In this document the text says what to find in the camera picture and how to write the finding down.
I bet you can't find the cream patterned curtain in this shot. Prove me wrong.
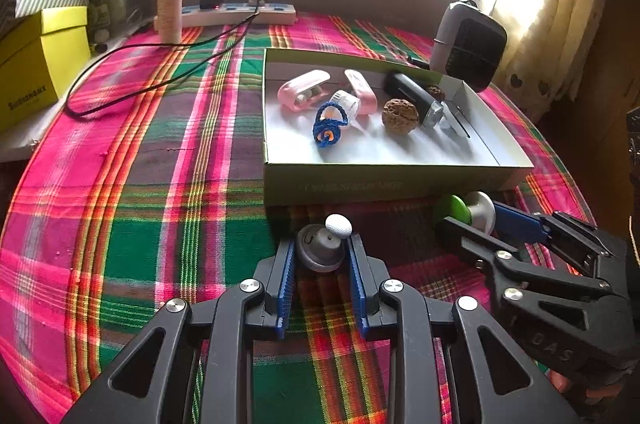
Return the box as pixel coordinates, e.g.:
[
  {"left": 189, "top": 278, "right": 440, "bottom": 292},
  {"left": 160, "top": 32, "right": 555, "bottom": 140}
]
[{"left": 491, "top": 0, "right": 606, "bottom": 122}]

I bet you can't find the small white jar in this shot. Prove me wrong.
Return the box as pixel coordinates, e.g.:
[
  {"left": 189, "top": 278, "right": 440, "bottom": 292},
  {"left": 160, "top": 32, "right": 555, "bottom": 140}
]
[{"left": 323, "top": 90, "right": 361, "bottom": 123}]

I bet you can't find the green white cardboard box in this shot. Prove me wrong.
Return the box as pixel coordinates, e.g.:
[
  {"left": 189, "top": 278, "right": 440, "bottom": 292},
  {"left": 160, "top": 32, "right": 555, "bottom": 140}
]
[{"left": 262, "top": 48, "right": 534, "bottom": 205}]

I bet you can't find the yellow cardboard box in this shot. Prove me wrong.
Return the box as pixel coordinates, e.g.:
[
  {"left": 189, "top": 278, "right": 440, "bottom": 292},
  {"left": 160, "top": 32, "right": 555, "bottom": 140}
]
[{"left": 0, "top": 6, "right": 91, "bottom": 131}]

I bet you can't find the black charger cable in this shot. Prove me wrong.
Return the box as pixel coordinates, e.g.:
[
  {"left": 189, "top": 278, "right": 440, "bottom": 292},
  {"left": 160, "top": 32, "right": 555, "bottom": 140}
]
[{"left": 64, "top": 0, "right": 263, "bottom": 119}]

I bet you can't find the white power strip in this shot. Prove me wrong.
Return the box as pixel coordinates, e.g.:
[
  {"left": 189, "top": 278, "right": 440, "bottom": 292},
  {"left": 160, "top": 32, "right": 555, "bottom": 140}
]
[{"left": 182, "top": 3, "right": 297, "bottom": 28}]

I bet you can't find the black rectangular device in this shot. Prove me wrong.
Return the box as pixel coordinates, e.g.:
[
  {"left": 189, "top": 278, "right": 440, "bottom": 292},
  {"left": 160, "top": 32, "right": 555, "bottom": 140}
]
[{"left": 383, "top": 72, "right": 444, "bottom": 129}]

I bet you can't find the person's right hand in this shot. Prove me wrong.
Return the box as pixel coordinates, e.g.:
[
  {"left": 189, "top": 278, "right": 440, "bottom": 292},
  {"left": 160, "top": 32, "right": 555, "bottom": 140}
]
[{"left": 547, "top": 370, "right": 634, "bottom": 406}]

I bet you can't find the large brown walnut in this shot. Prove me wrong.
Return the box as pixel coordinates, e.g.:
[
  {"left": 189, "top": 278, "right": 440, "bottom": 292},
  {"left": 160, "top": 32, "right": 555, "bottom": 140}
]
[{"left": 381, "top": 98, "right": 420, "bottom": 135}]

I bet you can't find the grey knob white button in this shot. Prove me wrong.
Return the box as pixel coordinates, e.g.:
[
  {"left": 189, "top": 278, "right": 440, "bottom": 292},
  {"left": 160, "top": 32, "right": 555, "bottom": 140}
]
[{"left": 296, "top": 213, "right": 352, "bottom": 274}]

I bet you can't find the pink oblong case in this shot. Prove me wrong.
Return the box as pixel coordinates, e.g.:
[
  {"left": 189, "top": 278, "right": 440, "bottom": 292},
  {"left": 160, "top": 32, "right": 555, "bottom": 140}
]
[{"left": 277, "top": 69, "right": 331, "bottom": 112}]

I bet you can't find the small brown walnut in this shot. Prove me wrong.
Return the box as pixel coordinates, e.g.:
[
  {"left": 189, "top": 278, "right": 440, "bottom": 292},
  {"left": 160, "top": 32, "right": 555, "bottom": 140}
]
[{"left": 426, "top": 85, "right": 446, "bottom": 102}]

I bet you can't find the green white roller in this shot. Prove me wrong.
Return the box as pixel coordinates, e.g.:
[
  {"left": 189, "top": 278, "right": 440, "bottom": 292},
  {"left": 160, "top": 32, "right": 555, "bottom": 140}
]
[{"left": 433, "top": 191, "right": 497, "bottom": 235}]

